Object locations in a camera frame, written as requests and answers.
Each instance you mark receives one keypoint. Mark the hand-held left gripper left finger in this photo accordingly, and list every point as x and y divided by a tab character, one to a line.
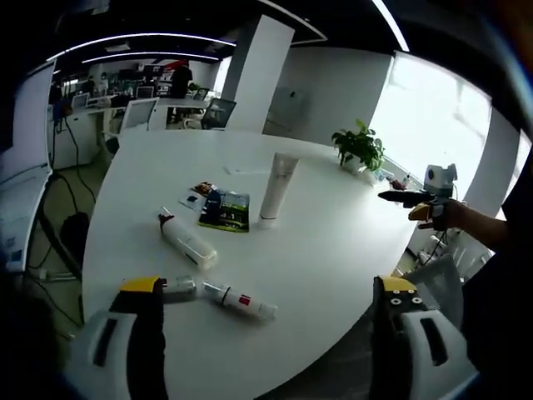
145	333

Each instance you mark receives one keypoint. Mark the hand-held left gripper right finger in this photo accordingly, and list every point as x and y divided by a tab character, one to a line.
389	354

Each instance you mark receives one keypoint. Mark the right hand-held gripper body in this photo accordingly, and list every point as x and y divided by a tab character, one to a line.
439	180

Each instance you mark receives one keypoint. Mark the small clear-capped skincare bottle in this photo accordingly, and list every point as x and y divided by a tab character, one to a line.
181	288

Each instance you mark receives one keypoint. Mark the red-collared white pump bottle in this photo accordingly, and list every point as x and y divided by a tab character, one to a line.
187	241

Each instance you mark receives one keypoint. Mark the small red-label skincare bottle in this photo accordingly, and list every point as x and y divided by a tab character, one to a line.
241	301

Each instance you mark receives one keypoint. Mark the white skincare tube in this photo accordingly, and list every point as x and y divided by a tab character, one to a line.
277	187

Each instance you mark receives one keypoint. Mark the clear skincare sachet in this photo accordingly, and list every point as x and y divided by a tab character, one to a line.
191	201

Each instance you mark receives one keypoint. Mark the dark blue skincare sachet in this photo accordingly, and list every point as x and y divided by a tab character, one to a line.
213	204

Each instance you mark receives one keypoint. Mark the green skincare sachet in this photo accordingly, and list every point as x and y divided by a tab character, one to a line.
233	213

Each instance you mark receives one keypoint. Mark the gold skincare sachet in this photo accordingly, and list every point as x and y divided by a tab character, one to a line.
204	186

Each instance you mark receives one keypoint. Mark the person's right hand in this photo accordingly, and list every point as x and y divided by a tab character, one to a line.
458	214

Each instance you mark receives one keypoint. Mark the small red item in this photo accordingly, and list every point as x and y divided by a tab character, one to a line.
395	182

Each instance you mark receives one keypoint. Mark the green potted plant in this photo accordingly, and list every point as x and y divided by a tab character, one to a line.
360	146

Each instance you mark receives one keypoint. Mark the grey mesh office chair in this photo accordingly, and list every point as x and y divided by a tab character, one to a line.
437	287

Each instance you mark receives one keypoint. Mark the white power strip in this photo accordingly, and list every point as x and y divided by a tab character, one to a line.
53	274

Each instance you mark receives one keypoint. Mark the person's black top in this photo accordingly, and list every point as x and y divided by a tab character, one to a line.
495	316

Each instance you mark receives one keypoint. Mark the dark floor object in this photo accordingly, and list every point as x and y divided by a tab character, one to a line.
75	228

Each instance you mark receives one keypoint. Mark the white tabletop socket panel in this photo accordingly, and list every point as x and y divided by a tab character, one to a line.
243	170

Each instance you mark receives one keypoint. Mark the black mesh office chair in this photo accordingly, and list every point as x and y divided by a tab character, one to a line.
218	113

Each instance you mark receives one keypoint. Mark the white office desk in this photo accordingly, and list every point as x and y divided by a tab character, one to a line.
79	135

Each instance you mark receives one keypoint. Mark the white framed mesh chair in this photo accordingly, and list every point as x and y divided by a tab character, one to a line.
139	113

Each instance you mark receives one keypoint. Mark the large display screen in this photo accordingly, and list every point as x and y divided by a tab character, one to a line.
29	116

